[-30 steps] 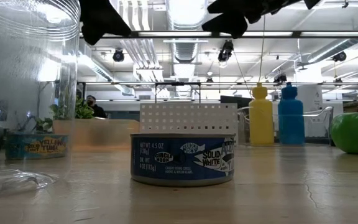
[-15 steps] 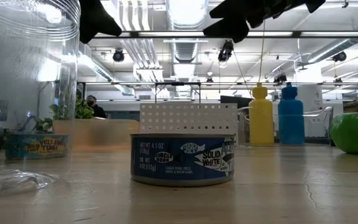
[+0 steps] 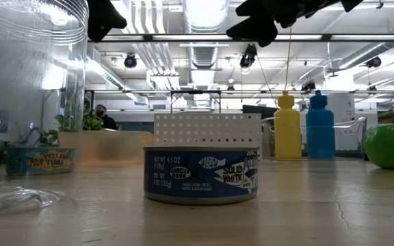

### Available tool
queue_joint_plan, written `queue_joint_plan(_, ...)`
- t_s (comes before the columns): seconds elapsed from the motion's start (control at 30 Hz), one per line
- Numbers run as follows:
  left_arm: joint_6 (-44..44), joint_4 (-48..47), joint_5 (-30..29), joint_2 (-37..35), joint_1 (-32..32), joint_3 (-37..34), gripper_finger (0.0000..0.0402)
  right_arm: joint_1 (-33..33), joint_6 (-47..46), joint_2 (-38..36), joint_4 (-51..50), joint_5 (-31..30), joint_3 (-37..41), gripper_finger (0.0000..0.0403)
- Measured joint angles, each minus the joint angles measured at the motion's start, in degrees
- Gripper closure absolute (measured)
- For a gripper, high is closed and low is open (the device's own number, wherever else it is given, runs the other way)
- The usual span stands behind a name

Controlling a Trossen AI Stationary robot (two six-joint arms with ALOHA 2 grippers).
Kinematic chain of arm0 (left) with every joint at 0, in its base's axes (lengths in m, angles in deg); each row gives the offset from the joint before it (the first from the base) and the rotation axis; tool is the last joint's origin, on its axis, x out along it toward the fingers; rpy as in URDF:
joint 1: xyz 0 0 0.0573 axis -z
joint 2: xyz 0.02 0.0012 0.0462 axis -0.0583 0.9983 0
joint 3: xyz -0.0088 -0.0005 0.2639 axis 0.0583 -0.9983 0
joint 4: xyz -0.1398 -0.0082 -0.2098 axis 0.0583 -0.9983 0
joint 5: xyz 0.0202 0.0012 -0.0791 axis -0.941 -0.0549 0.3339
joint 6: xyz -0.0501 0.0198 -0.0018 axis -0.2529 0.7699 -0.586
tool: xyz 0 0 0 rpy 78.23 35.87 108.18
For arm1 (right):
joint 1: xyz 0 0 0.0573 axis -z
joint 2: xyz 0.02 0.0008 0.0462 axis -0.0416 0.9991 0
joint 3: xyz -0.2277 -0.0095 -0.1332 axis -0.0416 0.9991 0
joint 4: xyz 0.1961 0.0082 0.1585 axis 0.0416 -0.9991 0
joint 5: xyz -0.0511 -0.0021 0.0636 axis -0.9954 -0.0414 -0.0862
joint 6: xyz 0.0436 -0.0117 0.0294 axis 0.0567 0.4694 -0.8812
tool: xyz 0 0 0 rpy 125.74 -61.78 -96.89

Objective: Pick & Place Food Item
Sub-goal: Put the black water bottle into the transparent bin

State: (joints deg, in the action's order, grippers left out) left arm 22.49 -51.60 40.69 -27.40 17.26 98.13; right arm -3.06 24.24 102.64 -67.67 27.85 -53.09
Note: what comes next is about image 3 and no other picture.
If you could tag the green toy apple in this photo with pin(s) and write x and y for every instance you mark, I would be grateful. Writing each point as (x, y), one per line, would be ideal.
(388, 147)

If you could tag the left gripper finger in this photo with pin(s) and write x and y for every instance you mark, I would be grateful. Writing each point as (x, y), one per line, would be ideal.
(104, 20)

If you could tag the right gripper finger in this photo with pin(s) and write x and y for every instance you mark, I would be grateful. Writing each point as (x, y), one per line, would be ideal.
(255, 30)
(256, 8)

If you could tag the green artificial plant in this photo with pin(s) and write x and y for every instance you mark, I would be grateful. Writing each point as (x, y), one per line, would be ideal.
(92, 121)

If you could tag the clear bottle with black cap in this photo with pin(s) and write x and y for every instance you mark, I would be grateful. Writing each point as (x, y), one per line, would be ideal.
(29, 102)

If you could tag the blue plastic squeeze bottle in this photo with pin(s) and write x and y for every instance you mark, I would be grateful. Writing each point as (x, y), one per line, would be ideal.
(320, 130)

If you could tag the yellow plastic squeeze bottle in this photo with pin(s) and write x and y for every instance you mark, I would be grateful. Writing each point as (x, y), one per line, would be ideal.
(287, 130)

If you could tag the teal yellow tuna can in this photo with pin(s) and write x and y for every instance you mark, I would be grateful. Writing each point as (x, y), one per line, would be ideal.
(39, 162)

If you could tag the clear plastic tray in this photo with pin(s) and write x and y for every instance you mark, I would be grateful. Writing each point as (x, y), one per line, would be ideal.
(351, 136)

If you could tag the white round pillar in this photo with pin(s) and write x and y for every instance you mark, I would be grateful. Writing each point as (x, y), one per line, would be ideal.
(340, 107)

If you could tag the black ceiling lamp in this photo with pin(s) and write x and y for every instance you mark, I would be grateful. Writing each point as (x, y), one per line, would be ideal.
(248, 56)
(130, 61)
(374, 62)

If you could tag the white perforated metal basket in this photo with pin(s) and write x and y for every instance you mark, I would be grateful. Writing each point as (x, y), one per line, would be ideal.
(207, 131)

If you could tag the black ceiling light rail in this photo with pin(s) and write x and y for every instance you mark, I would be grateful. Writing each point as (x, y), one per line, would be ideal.
(327, 37)

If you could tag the blue solid white tuna can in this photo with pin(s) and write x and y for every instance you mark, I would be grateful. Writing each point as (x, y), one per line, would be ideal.
(200, 174)

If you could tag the person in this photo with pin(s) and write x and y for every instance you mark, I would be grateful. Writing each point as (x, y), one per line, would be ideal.
(105, 118)

